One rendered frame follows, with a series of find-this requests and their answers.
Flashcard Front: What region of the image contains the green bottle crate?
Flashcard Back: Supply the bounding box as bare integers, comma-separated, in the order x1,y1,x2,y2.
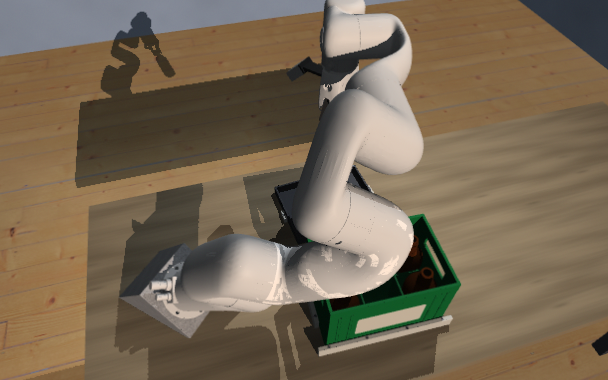
313,214,461,345

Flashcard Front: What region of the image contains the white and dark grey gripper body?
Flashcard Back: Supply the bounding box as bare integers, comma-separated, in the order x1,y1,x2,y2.
318,62,359,111

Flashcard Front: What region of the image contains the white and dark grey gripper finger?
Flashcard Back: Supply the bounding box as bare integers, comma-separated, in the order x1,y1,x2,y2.
319,98,329,121

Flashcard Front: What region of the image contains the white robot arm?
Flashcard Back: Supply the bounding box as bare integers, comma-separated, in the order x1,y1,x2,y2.
149,0,424,319

